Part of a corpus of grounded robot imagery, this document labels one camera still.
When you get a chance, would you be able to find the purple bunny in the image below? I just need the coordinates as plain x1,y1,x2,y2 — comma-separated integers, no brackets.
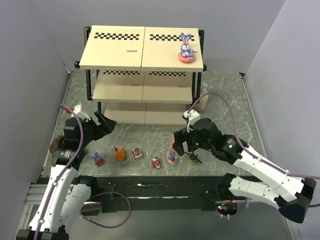
166,149,177,164
90,152,105,166
178,32,196,64

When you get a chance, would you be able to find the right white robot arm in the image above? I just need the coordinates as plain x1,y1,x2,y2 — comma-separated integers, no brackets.
173,118,317,224

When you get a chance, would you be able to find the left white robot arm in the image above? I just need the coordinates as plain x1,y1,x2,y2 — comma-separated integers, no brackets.
16,110,117,240

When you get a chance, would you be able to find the beige three-tier shelf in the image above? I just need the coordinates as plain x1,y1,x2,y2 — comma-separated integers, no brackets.
74,25,207,126

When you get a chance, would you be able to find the pink strawberry tart toy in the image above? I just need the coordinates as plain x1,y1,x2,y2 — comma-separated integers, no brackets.
170,138,175,151

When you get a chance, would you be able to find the black dragon toy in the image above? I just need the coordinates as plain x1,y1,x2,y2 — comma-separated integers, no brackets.
185,152,202,164

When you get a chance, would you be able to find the cream pump bottle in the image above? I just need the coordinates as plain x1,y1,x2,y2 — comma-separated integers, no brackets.
194,80,209,111

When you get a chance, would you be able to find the orange fox toy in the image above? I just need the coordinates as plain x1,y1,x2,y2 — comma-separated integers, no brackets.
113,147,127,162

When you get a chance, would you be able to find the strawberry cake slice toy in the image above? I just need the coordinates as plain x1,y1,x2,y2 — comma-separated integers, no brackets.
132,147,143,160

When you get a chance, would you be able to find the green and brown plush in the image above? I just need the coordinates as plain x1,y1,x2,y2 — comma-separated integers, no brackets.
49,135,87,155

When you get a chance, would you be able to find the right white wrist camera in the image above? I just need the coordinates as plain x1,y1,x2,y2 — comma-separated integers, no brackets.
182,109,200,133

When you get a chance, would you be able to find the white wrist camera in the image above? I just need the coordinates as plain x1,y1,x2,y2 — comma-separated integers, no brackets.
72,103,91,121
182,109,200,133

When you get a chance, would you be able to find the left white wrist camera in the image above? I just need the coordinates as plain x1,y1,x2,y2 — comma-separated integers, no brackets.
72,103,91,121

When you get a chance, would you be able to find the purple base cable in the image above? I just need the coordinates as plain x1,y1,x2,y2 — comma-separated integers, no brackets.
79,191,132,229

